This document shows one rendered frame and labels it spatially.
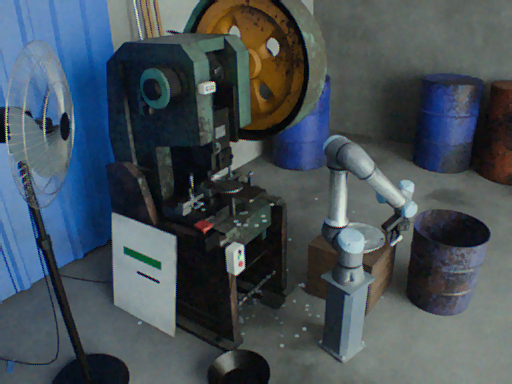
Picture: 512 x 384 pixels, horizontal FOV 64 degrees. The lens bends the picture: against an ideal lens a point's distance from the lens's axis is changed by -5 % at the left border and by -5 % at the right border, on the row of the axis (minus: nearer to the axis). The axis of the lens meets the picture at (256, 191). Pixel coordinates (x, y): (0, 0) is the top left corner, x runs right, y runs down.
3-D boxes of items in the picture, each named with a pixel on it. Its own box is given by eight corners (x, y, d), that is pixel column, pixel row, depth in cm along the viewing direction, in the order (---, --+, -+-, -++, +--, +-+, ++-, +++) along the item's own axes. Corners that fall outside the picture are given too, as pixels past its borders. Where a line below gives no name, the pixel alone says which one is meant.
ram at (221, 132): (238, 162, 218) (235, 104, 205) (219, 172, 207) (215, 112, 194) (212, 155, 227) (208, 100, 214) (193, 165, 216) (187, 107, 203)
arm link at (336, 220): (332, 255, 200) (337, 145, 176) (317, 239, 213) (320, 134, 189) (354, 249, 204) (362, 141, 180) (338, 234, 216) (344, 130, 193)
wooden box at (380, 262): (391, 282, 266) (398, 235, 251) (366, 316, 239) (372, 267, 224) (335, 262, 288) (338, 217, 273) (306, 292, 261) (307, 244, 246)
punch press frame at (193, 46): (275, 273, 254) (272, 35, 195) (231, 315, 222) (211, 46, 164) (178, 236, 295) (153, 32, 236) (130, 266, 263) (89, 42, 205)
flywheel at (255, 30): (293, 144, 250) (345, 28, 206) (274, 155, 235) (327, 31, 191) (203, 83, 272) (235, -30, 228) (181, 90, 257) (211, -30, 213)
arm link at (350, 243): (344, 269, 190) (346, 244, 184) (330, 254, 202) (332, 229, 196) (367, 263, 194) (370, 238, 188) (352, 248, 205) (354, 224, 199)
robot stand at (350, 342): (366, 345, 220) (375, 277, 200) (343, 364, 209) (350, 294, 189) (339, 327, 233) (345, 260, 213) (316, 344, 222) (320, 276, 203)
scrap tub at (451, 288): (478, 286, 258) (495, 220, 237) (465, 327, 227) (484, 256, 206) (413, 267, 280) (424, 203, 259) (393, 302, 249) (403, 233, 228)
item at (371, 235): (383, 226, 254) (383, 225, 254) (386, 253, 229) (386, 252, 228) (335, 222, 260) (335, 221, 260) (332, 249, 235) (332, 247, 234)
